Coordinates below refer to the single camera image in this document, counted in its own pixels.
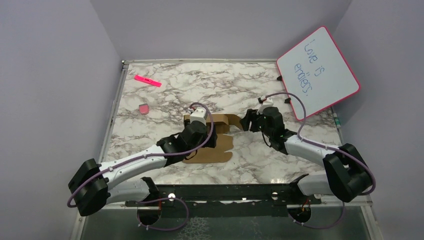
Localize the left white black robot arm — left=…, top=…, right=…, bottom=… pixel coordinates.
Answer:
left=67, top=120, right=217, bottom=217

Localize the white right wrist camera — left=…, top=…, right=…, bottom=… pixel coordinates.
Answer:
left=256, top=95, right=274, bottom=115

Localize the brown cardboard box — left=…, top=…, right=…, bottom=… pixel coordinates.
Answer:
left=183, top=114, right=243, bottom=164

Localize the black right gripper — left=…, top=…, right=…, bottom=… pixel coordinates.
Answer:
left=239, top=108, right=273, bottom=138

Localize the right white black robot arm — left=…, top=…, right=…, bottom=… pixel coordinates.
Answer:
left=240, top=106, right=376, bottom=204

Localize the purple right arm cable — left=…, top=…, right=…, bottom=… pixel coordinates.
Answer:
left=258, top=91, right=377, bottom=230

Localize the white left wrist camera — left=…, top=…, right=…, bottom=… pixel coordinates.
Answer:
left=189, top=107, right=208, bottom=125

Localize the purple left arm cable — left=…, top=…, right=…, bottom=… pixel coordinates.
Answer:
left=66, top=102, right=216, bottom=232

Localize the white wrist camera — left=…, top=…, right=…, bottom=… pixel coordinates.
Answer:
left=256, top=95, right=274, bottom=115
left=189, top=107, right=208, bottom=125

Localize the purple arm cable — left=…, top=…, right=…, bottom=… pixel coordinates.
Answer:
left=66, top=102, right=216, bottom=232
left=258, top=91, right=377, bottom=230

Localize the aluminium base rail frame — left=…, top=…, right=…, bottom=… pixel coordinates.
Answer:
left=71, top=58, right=377, bottom=240

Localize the pink highlighter marker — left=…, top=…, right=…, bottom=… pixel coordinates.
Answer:
left=134, top=74, right=162, bottom=88

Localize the pink eraser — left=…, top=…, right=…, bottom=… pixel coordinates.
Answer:
left=138, top=103, right=150, bottom=115

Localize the green capped marker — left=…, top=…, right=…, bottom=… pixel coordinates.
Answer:
left=333, top=112, right=341, bottom=129

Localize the pink framed whiteboard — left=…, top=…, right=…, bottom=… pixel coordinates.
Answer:
left=276, top=26, right=361, bottom=121

